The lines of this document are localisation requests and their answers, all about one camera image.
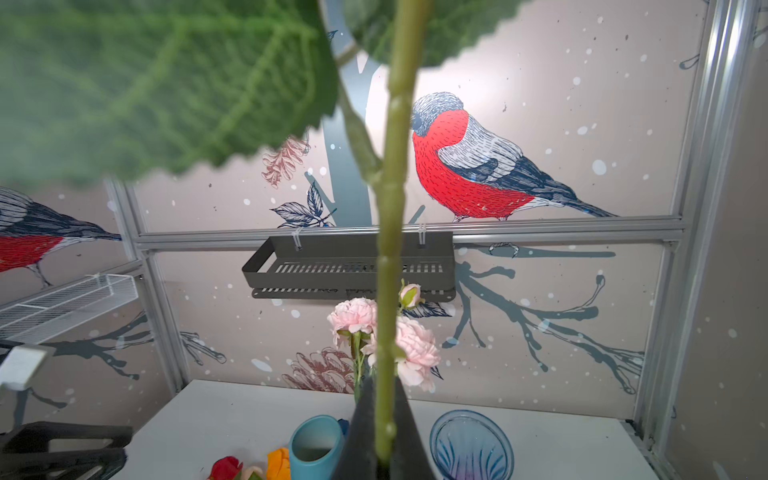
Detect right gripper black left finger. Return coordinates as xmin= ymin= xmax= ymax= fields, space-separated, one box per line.
xmin=332 ymin=378 xmax=382 ymax=480

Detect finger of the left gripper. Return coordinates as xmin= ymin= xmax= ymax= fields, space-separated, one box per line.
xmin=1 ymin=448 xmax=127 ymax=479
xmin=1 ymin=421 xmax=134 ymax=452

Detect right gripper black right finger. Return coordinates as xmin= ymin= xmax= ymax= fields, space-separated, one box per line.
xmin=392 ymin=379 xmax=434 ymax=480

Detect pink carnation bunch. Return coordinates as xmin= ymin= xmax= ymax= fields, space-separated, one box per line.
xmin=326 ymin=281 xmax=443 ymax=403

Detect red artificial rose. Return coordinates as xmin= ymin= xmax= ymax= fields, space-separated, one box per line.
xmin=1 ymin=1 xmax=520 ymax=479

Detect teal ceramic vase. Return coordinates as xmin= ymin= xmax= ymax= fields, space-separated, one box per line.
xmin=289 ymin=415 xmax=345 ymax=480

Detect blue purple glass vase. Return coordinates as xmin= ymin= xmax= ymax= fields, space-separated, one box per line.
xmin=429 ymin=409 xmax=515 ymax=480

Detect orange artificial rose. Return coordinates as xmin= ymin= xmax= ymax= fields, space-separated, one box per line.
xmin=266 ymin=448 xmax=291 ymax=480

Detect black hanging basket shelf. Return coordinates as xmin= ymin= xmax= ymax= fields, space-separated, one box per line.
xmin=242 ymin=232 xmax=456 ymax=302

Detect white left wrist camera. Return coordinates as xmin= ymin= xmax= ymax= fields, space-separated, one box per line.
xmin=0 ymin=340 xmax=55 ymax=391

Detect white wire mesh basket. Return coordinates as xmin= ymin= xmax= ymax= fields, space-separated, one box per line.
xmin=1 ymin=274 xmax=139 ymax=344

